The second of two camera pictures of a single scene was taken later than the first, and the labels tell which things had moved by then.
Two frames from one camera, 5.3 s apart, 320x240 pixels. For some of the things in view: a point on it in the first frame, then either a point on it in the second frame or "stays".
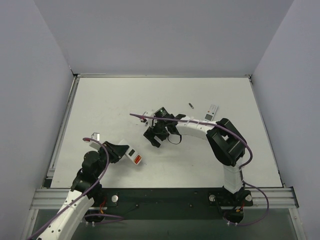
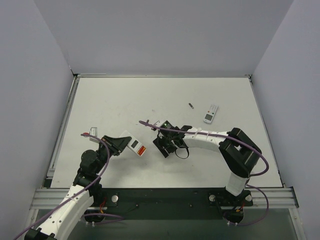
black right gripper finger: (150, 134) to (162, 146)
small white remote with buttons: (211, 112) stays
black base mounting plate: (168, 203) stays
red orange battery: (137, 159) to (141, 150)
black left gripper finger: (116, 159) to (116, 153)
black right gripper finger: (156, 141) to (171, 148)
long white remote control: (131, 152) to (134, 145)
